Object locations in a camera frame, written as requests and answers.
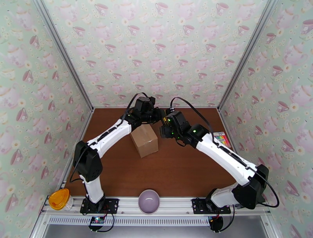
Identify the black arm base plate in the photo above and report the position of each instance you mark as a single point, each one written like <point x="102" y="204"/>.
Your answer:
<point x="198" y="206"/>
<point x="112" y="205"/>

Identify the pack of coloured markers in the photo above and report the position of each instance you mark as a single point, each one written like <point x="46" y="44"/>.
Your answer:
<point x="222" y="140"/>

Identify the purple bowl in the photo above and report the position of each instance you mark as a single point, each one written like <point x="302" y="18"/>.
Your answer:
<point x="149" y="201"/>

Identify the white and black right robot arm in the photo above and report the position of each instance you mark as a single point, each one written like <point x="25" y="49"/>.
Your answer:
<point x="227" y="159"/>

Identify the brown cardboard express box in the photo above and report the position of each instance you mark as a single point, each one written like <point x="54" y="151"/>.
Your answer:
<point x="145" y="144"/>

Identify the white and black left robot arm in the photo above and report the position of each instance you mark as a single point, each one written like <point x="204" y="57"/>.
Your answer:
<point x="110" y="133"/>

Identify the aluminium front frame rail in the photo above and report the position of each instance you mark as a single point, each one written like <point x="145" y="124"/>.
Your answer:
<point x="176" y="205"/>

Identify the white jar with orange lid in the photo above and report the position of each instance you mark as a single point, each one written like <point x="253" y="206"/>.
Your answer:
<point x="60" y="199"/>

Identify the small green circuit board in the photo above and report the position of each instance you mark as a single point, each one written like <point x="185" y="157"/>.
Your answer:
<point x="96" y="220"/>

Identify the aluminium back bottom rail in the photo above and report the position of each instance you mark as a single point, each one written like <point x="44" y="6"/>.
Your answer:
<point x="110" y="107"/>

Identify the aluminium corner post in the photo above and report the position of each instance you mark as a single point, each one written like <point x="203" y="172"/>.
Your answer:
<point x="247" y="52"/>
<point x="64" y="52"/>

